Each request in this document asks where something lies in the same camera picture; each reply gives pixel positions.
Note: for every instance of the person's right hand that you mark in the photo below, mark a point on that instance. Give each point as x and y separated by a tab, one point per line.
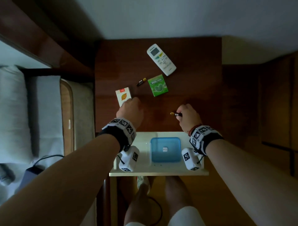
189	116

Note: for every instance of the person's left hand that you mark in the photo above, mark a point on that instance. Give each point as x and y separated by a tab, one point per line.
131	111

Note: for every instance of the person's left fingers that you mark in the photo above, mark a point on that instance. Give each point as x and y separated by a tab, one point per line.
133	100

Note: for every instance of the person's right fingers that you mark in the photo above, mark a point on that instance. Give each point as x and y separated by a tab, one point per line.
180	109

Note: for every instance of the person's right forearm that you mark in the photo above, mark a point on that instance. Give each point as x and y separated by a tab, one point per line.
251	184

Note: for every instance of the person's left forearm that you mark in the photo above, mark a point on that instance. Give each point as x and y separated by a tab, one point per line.
65	181

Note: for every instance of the white box with orange leaf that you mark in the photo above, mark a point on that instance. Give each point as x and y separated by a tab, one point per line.
122	94

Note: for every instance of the green gum packet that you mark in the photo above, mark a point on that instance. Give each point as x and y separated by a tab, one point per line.
158	85

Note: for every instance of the black wristband with marker tags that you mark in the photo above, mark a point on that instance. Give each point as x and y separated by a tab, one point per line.
203	137
121	130

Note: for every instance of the blue plastic container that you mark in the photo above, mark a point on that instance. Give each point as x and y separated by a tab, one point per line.
165	156

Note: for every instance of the white remote control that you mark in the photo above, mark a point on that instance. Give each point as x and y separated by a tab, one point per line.
161	59

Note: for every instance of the beige mattress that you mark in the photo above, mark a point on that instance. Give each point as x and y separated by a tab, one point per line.
81	116

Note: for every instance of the white open drawer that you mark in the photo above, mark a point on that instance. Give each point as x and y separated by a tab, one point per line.
145	163

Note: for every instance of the dark wooden cabinet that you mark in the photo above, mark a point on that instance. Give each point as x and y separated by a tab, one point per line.
260	111

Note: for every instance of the white slipper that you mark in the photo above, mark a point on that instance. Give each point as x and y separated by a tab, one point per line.
142	182

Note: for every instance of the person's right leg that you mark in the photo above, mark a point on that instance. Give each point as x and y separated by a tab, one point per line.
178	195

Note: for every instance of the person's leg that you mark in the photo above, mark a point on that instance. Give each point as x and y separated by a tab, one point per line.
178	195
138	204

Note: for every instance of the person's left leg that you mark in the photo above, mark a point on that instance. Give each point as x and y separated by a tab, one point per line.
138	204

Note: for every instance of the white shorts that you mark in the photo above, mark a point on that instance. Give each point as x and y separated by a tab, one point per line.
186	217

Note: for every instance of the brown wooden headboard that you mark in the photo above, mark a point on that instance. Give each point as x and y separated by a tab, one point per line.
35	35

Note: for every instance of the white pillow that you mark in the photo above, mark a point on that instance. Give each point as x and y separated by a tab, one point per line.
14	111

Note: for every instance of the dark grey power bank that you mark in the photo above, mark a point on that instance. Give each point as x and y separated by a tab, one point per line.
29	178

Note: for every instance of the white wrist camera with markers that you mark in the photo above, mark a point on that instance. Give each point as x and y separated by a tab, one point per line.
189	159
129	160

